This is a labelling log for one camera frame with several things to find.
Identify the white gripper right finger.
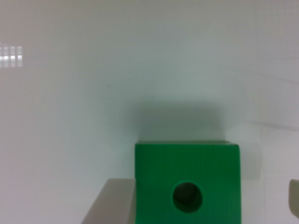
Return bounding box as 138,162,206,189
289,179,299,219

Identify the dark green square block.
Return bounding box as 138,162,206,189
135,142,242,224

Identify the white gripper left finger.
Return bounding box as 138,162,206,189
81,178,136,224

